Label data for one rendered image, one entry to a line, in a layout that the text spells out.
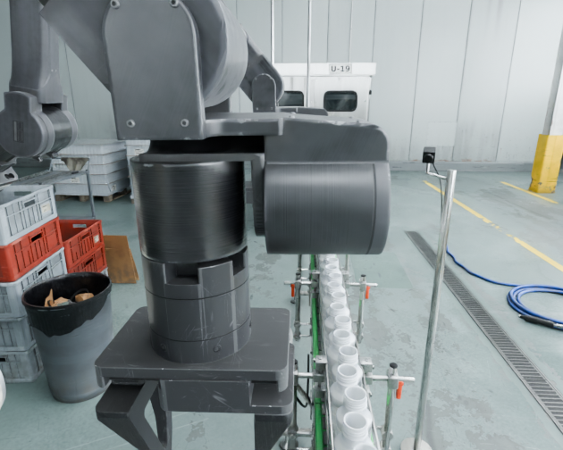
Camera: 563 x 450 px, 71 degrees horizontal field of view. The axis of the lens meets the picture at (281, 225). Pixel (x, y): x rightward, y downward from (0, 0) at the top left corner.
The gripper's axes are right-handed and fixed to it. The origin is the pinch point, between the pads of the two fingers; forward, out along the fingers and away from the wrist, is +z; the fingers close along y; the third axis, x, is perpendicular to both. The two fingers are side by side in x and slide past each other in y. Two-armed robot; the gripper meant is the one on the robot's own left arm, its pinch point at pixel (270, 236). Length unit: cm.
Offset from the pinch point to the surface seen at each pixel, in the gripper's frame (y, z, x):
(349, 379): -13.9, 24.7, 5.7
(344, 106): -48, -21, -430
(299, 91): 5, -40, -429
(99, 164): 353, 66, -586
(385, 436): -23, 48, -5
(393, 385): -24.0, 33.5, -4.1
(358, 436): -14.1, 25.3, 17.7
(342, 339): -13.6, 24.4, -6.1
